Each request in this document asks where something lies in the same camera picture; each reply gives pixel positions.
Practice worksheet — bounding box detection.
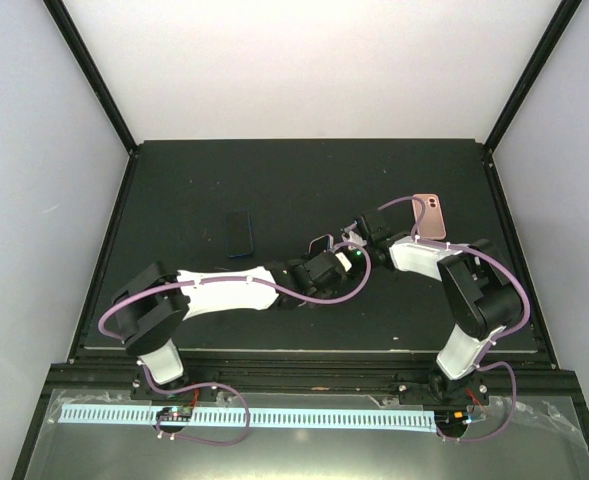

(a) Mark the beige cased phone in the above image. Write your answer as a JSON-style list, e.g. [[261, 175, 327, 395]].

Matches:
[[308, 234, 334, 256]]

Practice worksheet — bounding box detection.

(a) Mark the pink phone case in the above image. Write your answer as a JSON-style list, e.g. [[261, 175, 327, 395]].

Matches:
[[412, 193, 447, 240]]

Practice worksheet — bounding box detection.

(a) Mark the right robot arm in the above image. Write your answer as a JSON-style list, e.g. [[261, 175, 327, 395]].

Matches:
[[347, 210, 531, 404]]

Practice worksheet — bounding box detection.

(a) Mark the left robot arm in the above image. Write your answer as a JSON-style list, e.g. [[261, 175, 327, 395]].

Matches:
[[100, 250, 353, 399]]

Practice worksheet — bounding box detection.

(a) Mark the small circuit board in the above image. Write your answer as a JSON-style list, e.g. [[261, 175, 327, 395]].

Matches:
[[156, 406, 193, 422]]

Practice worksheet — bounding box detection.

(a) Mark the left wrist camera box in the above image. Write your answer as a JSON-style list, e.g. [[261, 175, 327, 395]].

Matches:
[[335, 252, 353, 272]]

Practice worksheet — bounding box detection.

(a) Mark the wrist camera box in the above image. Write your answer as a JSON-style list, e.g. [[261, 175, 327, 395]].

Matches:
[[335, 252, 353, 272], [341, 224, 367, 250]]

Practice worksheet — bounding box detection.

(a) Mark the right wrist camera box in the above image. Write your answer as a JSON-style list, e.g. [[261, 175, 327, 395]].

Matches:
[[341, 224, 367, 250]]

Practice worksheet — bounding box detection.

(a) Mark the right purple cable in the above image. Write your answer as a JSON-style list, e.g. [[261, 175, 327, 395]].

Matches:
[[376, 195, 533, 371]]

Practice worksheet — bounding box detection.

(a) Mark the purple loop cable at base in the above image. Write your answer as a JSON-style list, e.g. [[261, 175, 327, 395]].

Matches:
[[141, 364, 251, 445]]

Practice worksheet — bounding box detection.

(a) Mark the light blue slotted cable duct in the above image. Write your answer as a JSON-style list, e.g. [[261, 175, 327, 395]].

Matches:
[[58, 404, 437, 433]]

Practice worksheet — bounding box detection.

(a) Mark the right black frame post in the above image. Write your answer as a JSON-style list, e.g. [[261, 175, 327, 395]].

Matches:
[[484, 0, 582, 154]]

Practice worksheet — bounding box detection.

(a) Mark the black frame post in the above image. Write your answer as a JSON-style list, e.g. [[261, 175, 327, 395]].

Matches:
[[43, 0, 138, 155], [484, 0, 582, 154]]

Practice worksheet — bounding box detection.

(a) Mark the left black frame post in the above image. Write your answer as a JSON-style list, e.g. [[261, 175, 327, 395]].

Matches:
[[43, 0, 138, 155]]

